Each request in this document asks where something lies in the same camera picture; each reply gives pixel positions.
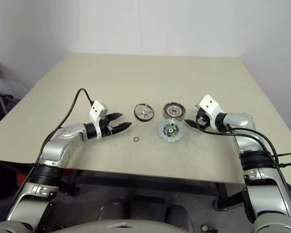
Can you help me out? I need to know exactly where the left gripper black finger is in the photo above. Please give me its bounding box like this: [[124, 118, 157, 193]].
[[108, 112, 124, 122], [112, 122, 132, 134]]

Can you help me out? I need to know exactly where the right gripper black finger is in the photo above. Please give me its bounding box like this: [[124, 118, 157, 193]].
[[184, 118, 200, 129]]

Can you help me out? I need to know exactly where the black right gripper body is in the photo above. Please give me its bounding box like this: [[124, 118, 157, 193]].
[[195, 109, 213, 131]]

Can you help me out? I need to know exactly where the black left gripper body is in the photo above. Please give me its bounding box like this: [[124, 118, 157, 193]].
[[100, 114, 115, 137]]

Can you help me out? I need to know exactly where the black silver rotor disc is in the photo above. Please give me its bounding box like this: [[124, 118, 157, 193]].
[[133, 103, 155, 122]]

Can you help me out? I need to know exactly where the copper wound stator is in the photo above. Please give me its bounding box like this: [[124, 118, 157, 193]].
[[163, 101, 186, 121]]

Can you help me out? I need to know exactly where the dark rounded shape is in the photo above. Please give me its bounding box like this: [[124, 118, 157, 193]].
[[99, 198, 132, 223], [166, 204, 193, 229]]

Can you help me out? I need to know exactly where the red object under table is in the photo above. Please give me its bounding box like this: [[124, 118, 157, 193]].
[[14, 169, 37, 192]]

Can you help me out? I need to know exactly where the grey robot torso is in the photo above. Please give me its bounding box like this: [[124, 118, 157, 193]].
[[0, 219, 194, 233]]

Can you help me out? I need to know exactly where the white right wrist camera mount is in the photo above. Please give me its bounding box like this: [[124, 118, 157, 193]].
[[198, 94, 226, 128]]

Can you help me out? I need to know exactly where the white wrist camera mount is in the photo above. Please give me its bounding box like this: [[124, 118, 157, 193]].
[[198, 94, 226, 128], [89, 100, 109, 140]]

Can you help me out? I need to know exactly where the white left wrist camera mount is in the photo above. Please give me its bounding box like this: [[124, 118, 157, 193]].
[[89, 100, 109, 140]]

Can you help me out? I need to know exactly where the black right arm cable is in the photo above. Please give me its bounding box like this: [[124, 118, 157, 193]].
[[223, 125, 282, 168], [195, 114, 291, 192]]

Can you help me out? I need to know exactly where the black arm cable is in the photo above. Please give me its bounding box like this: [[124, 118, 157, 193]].
[[195, 114, 291, 192], [223, 125, 282, 168], [33, 87, 95, 168]]

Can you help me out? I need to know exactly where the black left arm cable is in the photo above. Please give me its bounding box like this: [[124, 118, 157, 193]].
[[33, 87, 95, 168]]

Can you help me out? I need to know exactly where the black table frame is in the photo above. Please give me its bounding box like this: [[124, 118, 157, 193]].
[[0, 159, 291, 212]]

